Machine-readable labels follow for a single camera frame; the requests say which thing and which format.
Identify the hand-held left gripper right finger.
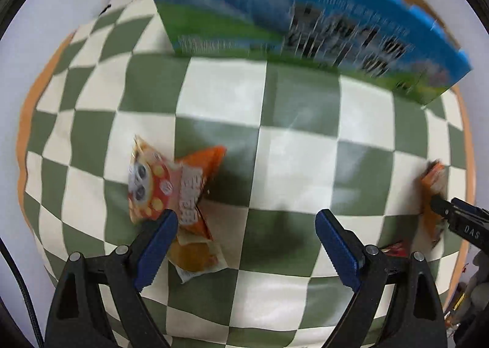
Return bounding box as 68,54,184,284
315,208,447,348

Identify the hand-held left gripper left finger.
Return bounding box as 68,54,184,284
45,209,179,348

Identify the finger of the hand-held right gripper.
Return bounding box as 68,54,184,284
430,195,489,253

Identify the brown panda snack packet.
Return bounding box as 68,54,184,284
418,160,447,251

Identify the orange panda snack packet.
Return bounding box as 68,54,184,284
127,135,228,242

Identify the blue printed cardboard box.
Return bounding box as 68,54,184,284
146,0,472,106

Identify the small red snack packet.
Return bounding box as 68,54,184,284
378,241,407,257

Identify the pile of floor clutter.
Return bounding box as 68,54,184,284
445,249,489,348

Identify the green white checkered blanket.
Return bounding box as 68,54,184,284
17,4,476,348

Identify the black cable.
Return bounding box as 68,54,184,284
0,237,42,348

